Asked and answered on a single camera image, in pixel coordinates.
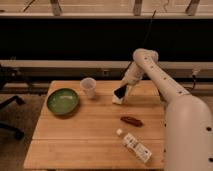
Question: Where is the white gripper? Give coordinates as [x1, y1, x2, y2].
[114, 62, 144, 98]

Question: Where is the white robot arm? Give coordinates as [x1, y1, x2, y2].
[112, 49, 213, 171]

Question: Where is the translucent plastic cup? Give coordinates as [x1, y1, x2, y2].
[80, 77, 96, 99]

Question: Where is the small white cube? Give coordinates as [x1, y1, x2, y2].
[116, 129, 123, 136]

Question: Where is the green bowl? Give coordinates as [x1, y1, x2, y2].
[46, 88, 79, 116]

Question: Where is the white labelled box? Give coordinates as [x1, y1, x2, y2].
[122, 133, 152, 163]

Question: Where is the black office chair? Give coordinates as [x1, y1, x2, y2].
[0, 65, 26, 141]

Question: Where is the black cable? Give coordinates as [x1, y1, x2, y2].
[124, 9, 157, 76]

